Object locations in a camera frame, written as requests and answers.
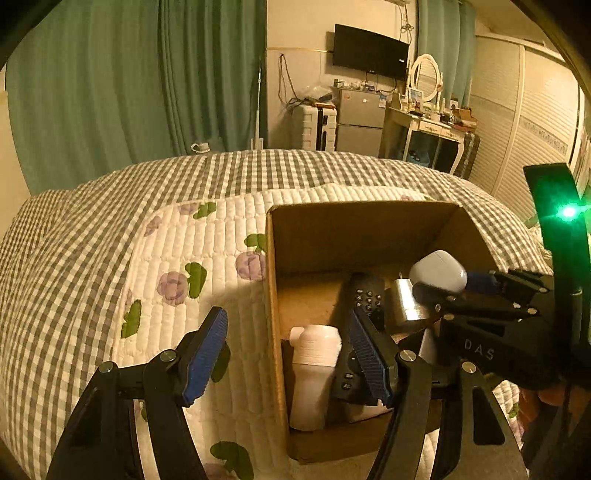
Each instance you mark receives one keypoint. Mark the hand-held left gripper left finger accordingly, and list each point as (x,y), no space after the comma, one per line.
(205,355)

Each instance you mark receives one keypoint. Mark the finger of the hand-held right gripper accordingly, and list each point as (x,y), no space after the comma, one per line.
(480,281)
(461,307)

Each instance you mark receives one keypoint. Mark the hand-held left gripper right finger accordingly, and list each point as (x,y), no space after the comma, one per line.
(369,360)

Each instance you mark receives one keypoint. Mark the pale blue earbuds case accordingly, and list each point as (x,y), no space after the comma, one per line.
(438,270)

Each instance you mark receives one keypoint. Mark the shiny silver metal object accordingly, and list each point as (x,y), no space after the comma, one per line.
(406,304)

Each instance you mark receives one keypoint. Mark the plain white plastic bottle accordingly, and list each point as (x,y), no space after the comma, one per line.
(314,369)

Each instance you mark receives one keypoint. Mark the black remote control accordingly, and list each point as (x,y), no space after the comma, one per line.
(367,295)

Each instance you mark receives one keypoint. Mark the cardboard box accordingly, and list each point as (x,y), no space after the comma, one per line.
(351,235)

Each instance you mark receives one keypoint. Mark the white floral quilt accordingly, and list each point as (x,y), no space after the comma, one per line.
(221,230)

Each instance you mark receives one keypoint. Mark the grey suitcase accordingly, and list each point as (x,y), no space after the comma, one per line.
(466,154)

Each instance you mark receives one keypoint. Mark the blue bin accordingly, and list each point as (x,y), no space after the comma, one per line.
(419,157)

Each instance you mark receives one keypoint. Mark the brown box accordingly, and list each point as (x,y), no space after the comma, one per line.
(464,115)

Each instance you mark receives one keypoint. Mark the white louvred wardrobe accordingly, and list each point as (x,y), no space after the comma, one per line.
(521,115)

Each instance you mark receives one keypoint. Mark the white dressing table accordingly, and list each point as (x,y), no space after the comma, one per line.
(415,122)

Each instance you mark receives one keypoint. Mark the silver fridge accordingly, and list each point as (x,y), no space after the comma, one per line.
(360,120)

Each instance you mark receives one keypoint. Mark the oval white vanity mirror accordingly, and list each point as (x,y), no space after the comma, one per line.
(425,76)

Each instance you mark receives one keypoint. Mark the white suitcase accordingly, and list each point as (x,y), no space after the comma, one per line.
(311,127)

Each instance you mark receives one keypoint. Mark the narrow teal curtain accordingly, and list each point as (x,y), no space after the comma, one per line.
(445,46)

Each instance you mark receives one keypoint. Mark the white pole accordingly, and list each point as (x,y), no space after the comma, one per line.
(257,106)

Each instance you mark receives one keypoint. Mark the wide teal curtain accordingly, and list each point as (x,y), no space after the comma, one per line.
(115,92)

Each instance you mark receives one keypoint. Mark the black wall television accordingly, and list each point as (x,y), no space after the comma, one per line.
(369,50)

